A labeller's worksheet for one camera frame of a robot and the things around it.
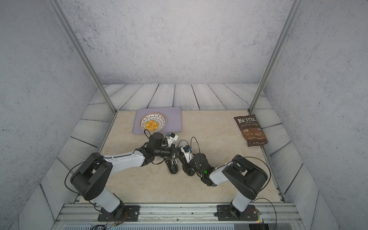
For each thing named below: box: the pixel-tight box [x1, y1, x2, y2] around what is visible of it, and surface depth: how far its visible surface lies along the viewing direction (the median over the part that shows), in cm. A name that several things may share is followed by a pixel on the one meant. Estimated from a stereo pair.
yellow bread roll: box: [144, 120, 159, 131], surface depth 110 cm
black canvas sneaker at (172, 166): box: [164, 157, 180, 176], surface depth 88 cm
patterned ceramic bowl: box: [139, 112, 167, 133], surface depth 114 cm
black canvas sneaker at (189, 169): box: [182, 161, 196, 178], surface depth 79 cm
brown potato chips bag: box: [233, 114, 268, 148], surface depth 107 cm
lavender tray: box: [132, 106, 183, 134], surface depth 117 cm
